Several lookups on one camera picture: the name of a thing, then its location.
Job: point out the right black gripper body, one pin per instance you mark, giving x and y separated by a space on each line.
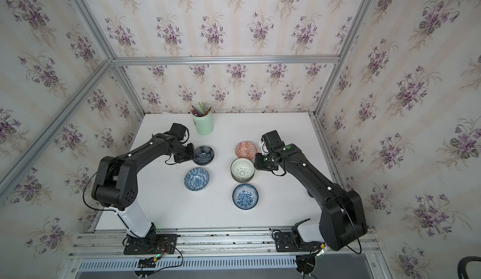
264 161

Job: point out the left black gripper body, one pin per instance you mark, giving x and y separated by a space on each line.
185 154

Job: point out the dark navy patterned bowl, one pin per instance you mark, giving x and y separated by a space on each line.
203 155

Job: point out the green triangle pattern bowl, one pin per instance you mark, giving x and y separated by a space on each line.
242 168

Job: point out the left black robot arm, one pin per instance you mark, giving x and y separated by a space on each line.
116 187

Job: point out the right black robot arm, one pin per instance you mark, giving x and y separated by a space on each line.
342 219

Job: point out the blue damask bowl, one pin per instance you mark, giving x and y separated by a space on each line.
196 179

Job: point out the orange diamond pattern bowl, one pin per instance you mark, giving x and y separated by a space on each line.
247 150

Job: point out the mint green utensil cup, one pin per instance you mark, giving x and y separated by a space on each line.
204 125

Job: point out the colourful sticks in cup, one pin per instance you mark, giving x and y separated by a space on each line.
201 109

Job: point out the blue floral bowl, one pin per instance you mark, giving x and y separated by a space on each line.
245 196

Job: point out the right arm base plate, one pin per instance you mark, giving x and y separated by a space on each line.
287 241

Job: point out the aluminium front rail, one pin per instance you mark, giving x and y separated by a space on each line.
191 242

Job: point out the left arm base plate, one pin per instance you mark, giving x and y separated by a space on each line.
162 244

